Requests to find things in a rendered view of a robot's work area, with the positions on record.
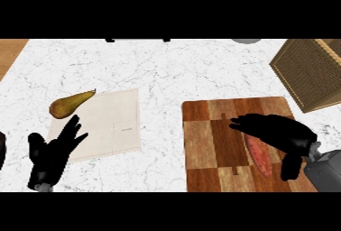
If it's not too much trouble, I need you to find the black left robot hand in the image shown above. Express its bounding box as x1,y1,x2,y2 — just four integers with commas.
27,114,89,191

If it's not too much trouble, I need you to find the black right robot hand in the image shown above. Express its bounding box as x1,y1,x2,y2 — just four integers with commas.
228,113,321,182

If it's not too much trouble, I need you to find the brown wooden cutting board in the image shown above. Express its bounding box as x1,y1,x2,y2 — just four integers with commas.
182,96,321,193

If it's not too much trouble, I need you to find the brown wicker basket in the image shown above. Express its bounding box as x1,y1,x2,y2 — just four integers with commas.
269,39,341,114

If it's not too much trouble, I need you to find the dark curved object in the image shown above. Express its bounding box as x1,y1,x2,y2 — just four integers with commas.
0,132,8,171

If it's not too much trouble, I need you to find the brown pear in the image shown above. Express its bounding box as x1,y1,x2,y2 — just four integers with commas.
48,88,98,120

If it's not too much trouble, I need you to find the grey round object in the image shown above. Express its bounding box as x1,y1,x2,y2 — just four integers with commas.
231,38,263,45

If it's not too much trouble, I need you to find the brown wooden panel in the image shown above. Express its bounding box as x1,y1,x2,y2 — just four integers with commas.
0,39,31,81

